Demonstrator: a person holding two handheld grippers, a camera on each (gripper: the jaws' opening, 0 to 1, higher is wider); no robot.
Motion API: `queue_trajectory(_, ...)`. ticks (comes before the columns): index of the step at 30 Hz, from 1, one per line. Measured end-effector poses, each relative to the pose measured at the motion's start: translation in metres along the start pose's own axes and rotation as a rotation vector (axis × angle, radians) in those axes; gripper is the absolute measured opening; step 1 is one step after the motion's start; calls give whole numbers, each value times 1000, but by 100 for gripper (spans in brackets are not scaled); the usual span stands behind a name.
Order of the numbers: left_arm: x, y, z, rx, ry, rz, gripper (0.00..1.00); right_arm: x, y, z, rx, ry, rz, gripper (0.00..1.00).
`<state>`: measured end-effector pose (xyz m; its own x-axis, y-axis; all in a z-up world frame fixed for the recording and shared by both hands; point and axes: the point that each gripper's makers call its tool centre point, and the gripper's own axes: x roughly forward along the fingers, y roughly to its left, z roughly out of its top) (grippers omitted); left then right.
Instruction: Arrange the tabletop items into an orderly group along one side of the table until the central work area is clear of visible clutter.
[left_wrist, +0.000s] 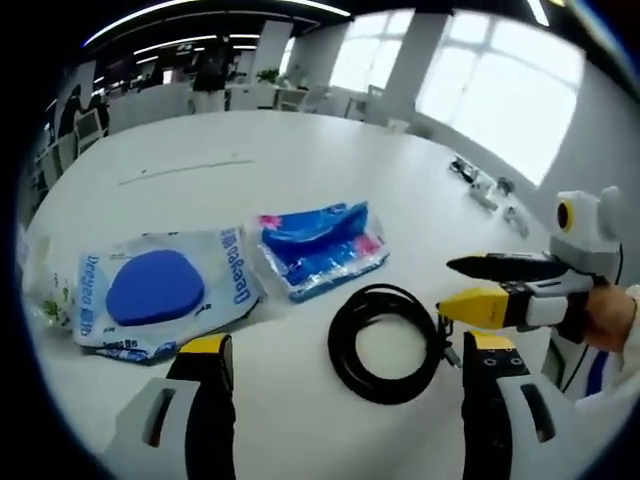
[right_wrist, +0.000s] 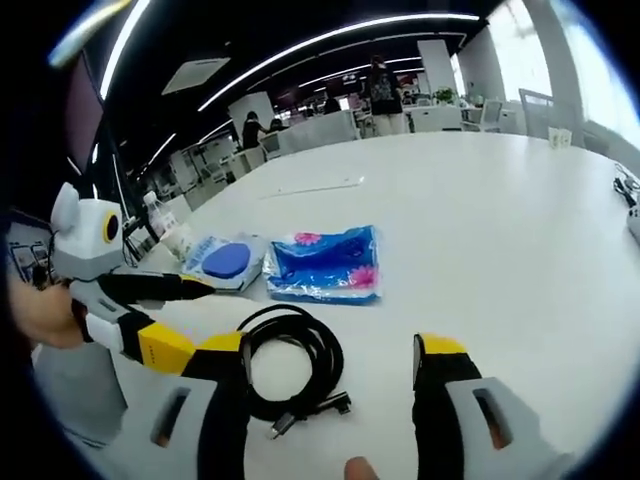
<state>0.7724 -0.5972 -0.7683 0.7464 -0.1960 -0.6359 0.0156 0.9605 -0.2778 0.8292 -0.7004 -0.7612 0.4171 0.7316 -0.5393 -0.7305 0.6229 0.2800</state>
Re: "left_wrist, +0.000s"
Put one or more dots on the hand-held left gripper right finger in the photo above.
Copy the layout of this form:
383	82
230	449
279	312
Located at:
495	400

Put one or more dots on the large window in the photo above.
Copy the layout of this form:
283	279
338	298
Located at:
372	50
500	90

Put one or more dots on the green potted plant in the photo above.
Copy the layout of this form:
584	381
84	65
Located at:
267	75

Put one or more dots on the group of small grey gadgets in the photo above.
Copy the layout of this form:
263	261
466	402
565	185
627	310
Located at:
487	192

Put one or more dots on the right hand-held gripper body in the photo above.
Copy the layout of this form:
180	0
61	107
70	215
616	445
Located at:
590	235

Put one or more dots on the blue tissue pack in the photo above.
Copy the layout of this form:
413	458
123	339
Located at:
320	250

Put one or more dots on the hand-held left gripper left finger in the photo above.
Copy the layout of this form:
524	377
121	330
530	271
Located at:
200	400

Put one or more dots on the ceiling light strip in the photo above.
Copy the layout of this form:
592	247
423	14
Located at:
539	12

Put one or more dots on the pale wet wipes pack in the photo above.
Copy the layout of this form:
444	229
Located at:
155	295

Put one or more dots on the white table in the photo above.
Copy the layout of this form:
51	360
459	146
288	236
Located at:
300	150

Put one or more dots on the white office chair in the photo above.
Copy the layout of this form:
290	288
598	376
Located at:
90	127

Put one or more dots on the person's right hand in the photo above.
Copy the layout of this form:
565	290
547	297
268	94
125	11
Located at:
610	320

